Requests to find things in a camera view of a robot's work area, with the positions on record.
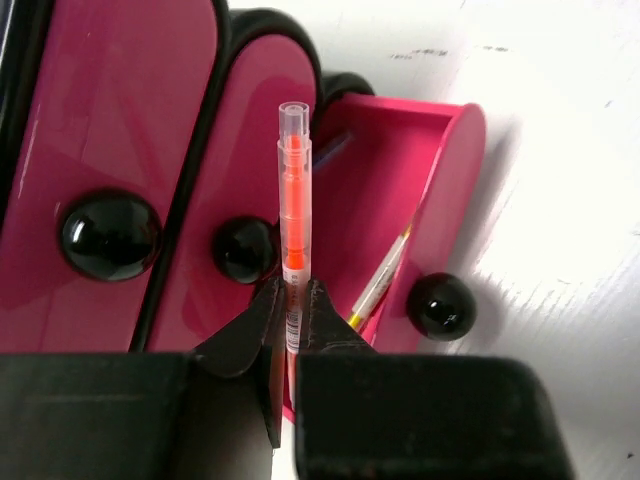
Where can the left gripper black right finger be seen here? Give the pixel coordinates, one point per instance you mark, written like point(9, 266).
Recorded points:
point(361, 414)

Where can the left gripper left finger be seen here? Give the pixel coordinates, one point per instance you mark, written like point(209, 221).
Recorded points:
point(214, 412)

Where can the yellow pen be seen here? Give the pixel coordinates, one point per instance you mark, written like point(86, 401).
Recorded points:
point(379, 283)

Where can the red clear pen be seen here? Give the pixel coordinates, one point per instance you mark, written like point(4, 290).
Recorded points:
point(295, 219)

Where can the blue clear pen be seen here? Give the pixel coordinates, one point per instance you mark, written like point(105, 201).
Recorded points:
point(330, 149)

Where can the black drawer cabinet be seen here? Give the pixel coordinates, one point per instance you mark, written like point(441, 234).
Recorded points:
point(113, 235)

